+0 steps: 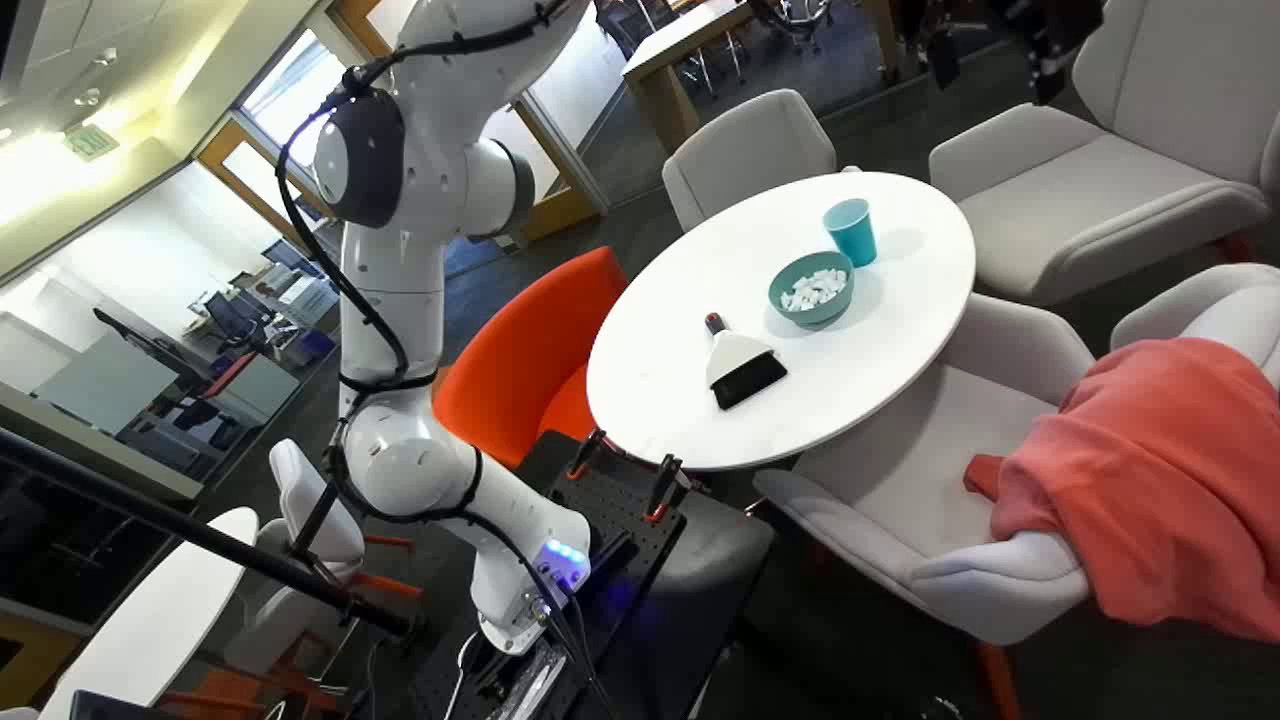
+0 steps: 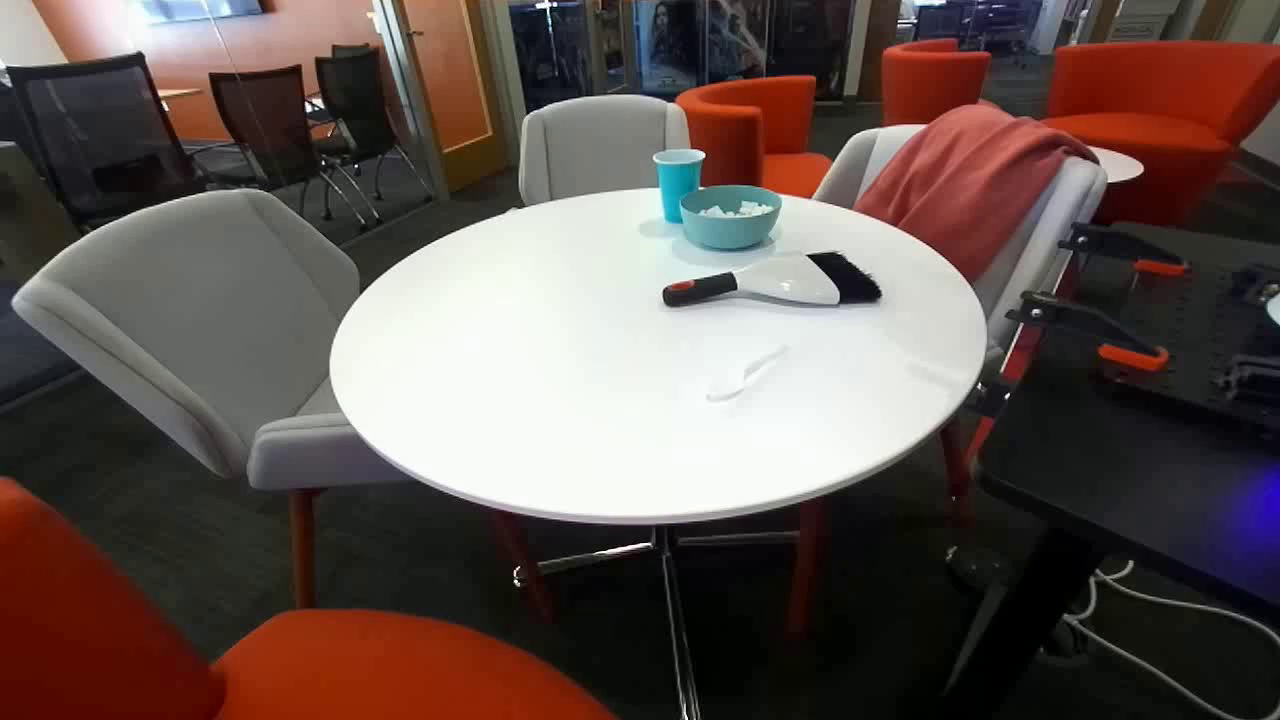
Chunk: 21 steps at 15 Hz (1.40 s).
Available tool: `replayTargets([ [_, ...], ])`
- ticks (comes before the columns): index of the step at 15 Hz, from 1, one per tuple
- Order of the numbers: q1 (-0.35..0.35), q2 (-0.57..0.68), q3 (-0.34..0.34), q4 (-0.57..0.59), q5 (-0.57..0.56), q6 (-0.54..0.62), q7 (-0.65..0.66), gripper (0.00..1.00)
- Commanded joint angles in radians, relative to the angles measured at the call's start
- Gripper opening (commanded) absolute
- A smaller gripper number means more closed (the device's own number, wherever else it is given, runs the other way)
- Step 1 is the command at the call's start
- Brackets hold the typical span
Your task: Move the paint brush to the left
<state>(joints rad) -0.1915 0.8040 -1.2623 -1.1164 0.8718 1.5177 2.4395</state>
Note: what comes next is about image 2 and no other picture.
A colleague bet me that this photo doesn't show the large orange sofa chair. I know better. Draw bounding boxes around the large orange sofa chair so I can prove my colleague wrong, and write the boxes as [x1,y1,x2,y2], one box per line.
[1042,36,1280,226]

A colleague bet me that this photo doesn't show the small white side table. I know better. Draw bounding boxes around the small white side table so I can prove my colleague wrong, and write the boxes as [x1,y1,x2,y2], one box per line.
[1084,140,1150,190]

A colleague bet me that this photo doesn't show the grey chair with blanket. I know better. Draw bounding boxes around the grey chair with blanket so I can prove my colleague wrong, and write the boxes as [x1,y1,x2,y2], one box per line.
[812,118,1112,353]

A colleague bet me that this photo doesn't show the blue plastic cup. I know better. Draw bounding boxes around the blue plastic cup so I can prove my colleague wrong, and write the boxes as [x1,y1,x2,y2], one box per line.
[650,145,708,226]

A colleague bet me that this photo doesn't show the orange tub armchair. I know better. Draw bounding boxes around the orange tub armchair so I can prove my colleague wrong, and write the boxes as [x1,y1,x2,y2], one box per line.
[673,72,837,200]

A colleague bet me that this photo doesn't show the grey chair with wooden legs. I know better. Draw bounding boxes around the grey chair with wooden legs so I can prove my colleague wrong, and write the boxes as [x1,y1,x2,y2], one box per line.
[8,183,409,611]

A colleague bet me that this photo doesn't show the small orange armchair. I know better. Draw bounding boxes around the small orange armchair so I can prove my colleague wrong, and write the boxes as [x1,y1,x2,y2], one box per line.
[879,36,996,126]

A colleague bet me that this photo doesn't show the salmon pink blanket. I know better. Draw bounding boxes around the salmon pink blanket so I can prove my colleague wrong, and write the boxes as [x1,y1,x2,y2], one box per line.
[851,98,1102,284]

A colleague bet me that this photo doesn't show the black orange bar clamp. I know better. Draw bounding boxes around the black orange bar clamp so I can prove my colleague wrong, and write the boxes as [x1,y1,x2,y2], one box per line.
[1007,289,1176,383]
[1064,220,1192,284]

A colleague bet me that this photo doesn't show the teal bowl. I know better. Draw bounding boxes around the teal bowl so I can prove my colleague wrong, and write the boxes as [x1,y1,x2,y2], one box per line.
[676,183,784,256]

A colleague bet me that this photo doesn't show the orange chair with wooden legs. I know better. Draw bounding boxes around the orange chair with wooden legs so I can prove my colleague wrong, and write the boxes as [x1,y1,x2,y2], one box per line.
[0,477,620,720]

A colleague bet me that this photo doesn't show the white floor cable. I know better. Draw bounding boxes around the white floor cable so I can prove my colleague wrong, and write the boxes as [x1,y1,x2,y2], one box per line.
[1059,557,1280,720]

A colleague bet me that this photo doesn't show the black mesh office chair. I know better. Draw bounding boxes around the black mesh office chair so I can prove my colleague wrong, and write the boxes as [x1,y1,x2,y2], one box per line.
[3,50,211,232]
[210,58,379,232]
[313,45,433,208]

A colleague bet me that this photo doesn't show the white pieces in bowl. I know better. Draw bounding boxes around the white pieces in bowl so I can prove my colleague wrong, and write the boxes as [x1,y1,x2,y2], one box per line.
[696,195,776,224]

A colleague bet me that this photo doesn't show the black robot cart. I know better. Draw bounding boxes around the black robot cart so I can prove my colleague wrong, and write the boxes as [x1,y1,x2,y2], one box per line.
[932,220,1280,720]

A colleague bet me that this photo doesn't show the chrome table base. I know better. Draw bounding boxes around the chrome table base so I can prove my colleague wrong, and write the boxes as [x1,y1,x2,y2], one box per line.
[507,525,803,720]

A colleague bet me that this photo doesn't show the grey upholstered chair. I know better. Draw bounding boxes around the grey upholstered chair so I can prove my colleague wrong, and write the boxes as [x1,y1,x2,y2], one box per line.
[517,91,692,208]

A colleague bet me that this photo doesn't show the wooden framed door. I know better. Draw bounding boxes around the wooden framed door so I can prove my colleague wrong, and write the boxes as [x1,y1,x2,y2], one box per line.
[370,0,519,190]

